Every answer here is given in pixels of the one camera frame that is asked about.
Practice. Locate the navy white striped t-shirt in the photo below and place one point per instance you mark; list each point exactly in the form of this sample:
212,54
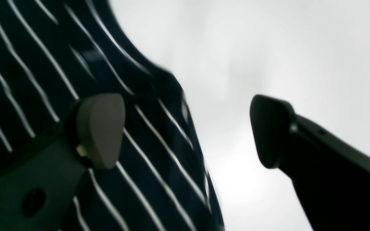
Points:
56,52

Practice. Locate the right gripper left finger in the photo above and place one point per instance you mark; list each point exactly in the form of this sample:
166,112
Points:
38,184

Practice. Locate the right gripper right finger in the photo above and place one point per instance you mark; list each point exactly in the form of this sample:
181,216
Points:
331,178

